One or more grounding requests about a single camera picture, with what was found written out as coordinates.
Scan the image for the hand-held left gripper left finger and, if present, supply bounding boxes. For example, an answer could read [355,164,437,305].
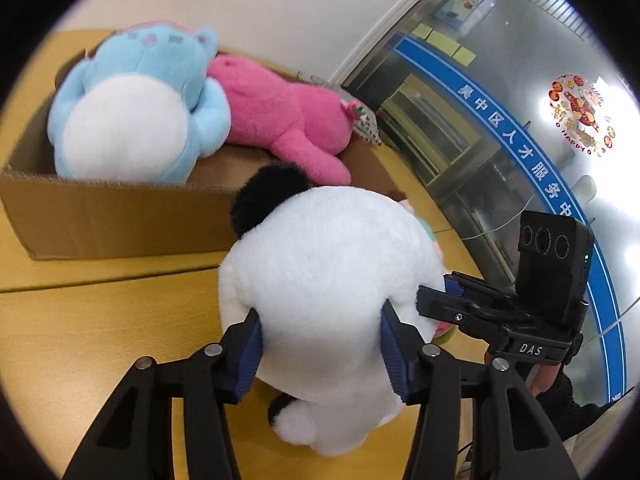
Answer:
[62,310,264,480]

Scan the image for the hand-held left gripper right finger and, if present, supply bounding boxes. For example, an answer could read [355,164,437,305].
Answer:
[380,302,583,480]

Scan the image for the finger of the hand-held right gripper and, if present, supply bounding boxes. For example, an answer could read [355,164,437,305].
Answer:
[416,285,516,334]
[442,272,517,297]

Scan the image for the small pink and teal doll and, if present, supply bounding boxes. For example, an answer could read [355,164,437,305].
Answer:
[400,195,457,348]

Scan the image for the panda plush toy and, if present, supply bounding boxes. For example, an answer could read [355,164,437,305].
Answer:
[217,163,448,458]

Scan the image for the cardboard box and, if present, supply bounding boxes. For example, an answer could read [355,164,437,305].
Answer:
[0,27,406,261]

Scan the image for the person's right hand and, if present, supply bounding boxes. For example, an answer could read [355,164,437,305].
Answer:
[482,351,558,401]

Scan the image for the blue window banner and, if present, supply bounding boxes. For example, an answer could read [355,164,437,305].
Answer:
[392,35,628,406]

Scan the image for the round red window decal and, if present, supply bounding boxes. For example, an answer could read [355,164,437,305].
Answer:
[548,74,617,157]

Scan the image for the wooden shelf behind glass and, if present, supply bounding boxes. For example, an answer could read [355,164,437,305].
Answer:
[380,74,483,186]

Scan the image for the pink plush toy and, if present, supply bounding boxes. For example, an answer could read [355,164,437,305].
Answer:
[206,55,366,186]

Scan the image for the blue plush toy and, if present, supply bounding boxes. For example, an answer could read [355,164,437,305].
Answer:
[48,21,232,184]

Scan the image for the cartoon poster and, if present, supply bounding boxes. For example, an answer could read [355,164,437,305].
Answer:
[432,0,502,33]

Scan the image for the white cable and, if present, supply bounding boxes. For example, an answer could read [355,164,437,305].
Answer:
[462,216,522,242]

